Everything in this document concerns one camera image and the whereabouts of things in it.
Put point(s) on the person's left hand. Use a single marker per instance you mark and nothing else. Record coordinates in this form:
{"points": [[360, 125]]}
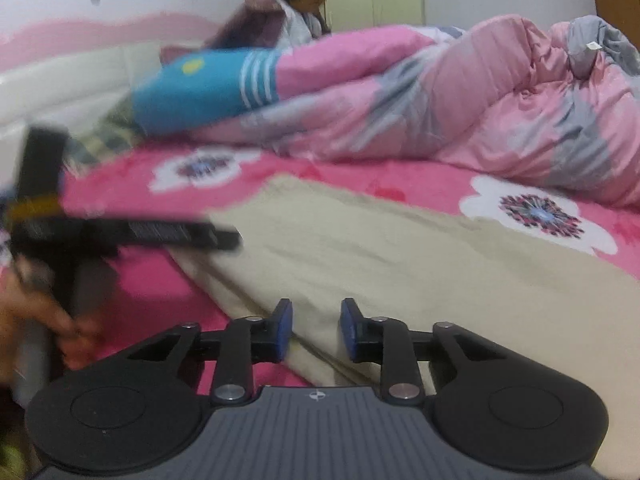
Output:
{"points": [[79, 338]]}

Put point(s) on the pink white padded headboard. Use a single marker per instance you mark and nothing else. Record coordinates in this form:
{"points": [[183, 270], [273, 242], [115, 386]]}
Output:
{"points": [[68, 71]]}

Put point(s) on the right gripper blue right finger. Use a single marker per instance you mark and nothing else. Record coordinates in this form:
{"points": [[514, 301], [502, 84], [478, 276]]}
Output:
{"points": [[390, 344]]}

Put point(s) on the brown wooden door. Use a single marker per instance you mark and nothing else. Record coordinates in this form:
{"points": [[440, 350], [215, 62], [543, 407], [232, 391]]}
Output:
{"points": [[623, 15]]}

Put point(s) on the beige khaki trousers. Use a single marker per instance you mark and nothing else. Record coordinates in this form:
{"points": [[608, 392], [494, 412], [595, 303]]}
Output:
{"points": [[317, 245]]}

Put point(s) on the pink grey floral duvet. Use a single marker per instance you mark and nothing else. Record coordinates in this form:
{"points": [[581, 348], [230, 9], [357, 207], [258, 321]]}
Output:
{"points": [[556, 109]]}

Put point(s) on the green plaid pillow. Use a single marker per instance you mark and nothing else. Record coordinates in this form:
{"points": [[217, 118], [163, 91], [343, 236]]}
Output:
{"points": [[115, 134]]}

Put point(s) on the child in maroon jacket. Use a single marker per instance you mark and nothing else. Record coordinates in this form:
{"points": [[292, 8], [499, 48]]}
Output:
{"points": [[271, 24]]}

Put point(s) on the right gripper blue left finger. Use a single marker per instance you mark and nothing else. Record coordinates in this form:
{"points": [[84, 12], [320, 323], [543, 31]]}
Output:
{"points": [[242, 344]]}

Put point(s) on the blue pink striped pillow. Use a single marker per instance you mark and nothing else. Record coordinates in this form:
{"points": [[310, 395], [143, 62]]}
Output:
{"points": [[207, 86]]}

